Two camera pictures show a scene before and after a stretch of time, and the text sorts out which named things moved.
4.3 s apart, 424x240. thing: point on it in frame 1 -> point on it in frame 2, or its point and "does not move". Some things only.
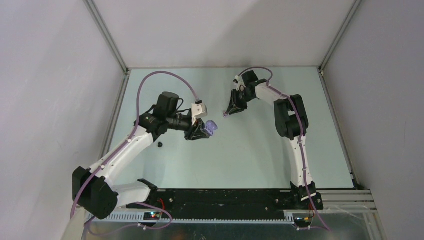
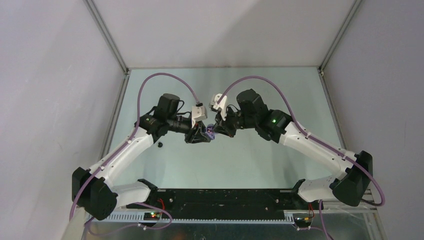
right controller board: x=303 y=222 does not move
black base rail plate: x=224 y=203 does not move
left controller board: x=152 y=216 does not move
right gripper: x=235 y=106 -> x=223 y=127
